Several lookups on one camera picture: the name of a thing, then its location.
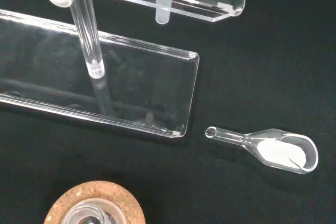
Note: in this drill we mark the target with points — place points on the glass weighing funnel with powder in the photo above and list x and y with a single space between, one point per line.
278 150

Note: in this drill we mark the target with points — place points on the black bench cloth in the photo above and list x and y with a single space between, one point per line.
262 64

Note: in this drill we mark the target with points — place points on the round-bottom glass flask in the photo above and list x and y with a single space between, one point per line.
90 214

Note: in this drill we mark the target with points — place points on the clear acrylic funnel stand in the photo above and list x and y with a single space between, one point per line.
126 77

